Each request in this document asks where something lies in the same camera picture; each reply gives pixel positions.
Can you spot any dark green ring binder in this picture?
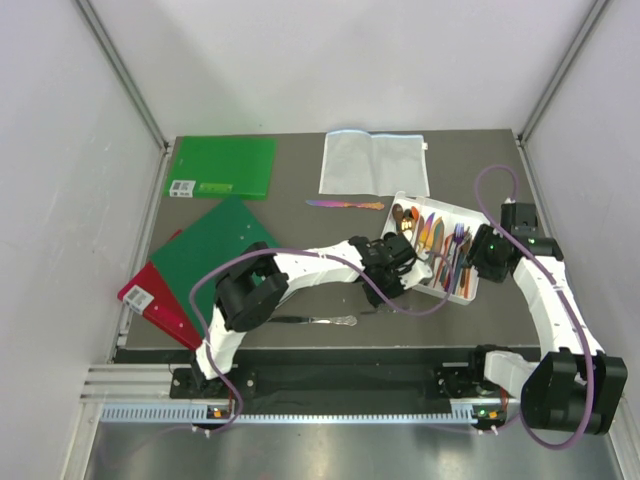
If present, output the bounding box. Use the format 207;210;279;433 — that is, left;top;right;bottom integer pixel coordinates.
151;197;278;337

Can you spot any orange chopstick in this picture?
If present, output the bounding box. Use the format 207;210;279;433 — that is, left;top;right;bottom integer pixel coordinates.
458;267;476;301

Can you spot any clear mesh zip pouch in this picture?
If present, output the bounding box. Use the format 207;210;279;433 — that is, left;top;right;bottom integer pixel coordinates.
319;129;430;197

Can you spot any black mounting base plate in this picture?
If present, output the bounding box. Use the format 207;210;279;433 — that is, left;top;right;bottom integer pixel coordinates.
170;362;500;403

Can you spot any aluminium frame rail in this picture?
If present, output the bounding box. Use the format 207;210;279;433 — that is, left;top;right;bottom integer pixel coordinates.
72;0;169;150

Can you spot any white cutlery tray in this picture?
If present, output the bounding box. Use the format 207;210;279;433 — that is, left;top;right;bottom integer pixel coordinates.
382;191;487;305

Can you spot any silver ornate butter knife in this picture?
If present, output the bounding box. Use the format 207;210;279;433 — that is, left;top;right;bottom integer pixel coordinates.
269;315;357;327

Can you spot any gold spoon in tray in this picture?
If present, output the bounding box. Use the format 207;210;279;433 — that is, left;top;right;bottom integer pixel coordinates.
399;218;415;240

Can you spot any magenta folder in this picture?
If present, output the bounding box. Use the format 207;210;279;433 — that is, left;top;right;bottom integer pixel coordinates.
117;261;201;351

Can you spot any teal knife in tray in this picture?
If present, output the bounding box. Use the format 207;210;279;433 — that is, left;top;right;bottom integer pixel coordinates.
431;218;445;253

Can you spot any light green plastic folder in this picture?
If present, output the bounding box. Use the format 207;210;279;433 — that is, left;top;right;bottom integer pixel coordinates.
164;136;277;200

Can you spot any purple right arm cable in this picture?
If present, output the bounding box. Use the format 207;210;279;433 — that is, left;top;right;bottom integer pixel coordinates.
473;164;596;449

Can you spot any brown wooden spoon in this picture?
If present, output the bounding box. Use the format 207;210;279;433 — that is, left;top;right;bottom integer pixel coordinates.
391;203;406;233

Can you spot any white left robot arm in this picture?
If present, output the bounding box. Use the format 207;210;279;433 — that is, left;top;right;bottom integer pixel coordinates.
191;234;433;397

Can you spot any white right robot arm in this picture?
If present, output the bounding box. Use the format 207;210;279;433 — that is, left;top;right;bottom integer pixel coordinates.
466;201;628;435

